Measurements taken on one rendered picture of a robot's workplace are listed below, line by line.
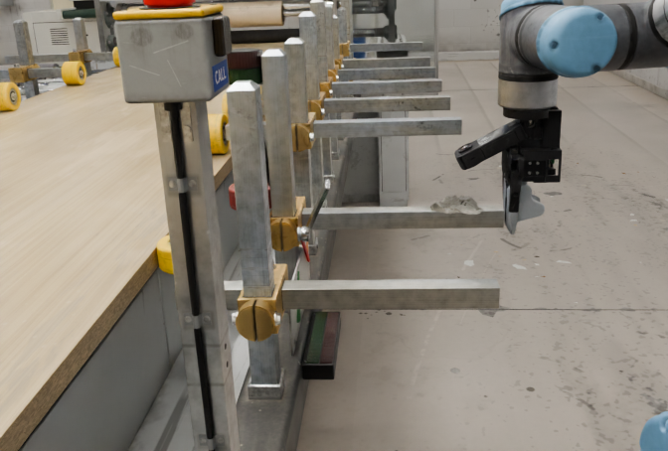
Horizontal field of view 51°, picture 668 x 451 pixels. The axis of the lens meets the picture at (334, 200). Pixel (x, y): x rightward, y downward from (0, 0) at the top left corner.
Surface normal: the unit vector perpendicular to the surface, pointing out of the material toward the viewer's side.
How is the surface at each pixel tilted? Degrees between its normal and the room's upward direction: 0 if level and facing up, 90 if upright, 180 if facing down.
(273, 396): 90
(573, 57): 90
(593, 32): 90
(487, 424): 0
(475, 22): 90
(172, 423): 0
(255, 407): 0
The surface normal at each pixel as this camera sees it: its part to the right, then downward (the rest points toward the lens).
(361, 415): -0.04, -0.95
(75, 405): 1.00, -0.02
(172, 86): -0.07, 0.31
